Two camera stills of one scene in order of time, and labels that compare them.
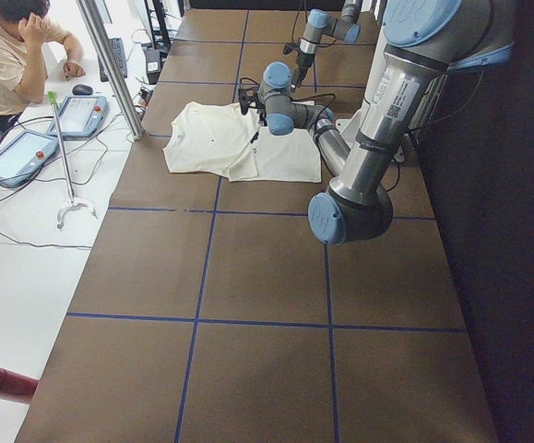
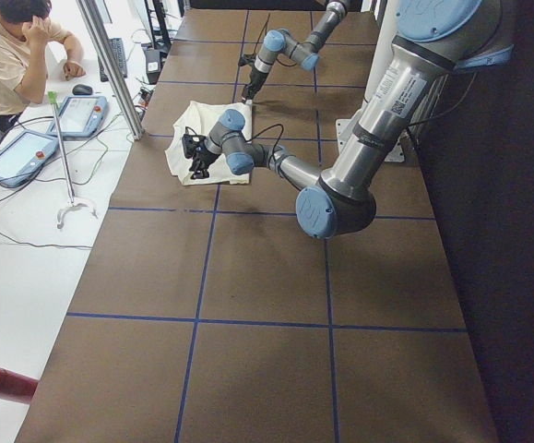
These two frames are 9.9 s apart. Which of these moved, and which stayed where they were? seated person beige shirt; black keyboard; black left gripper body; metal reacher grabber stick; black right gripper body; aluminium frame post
Moved: black left gripper body; black right gripper body
Stayed: seated person beige shirt; metal reacher grabber stick; black keyboard; aluminium frame post
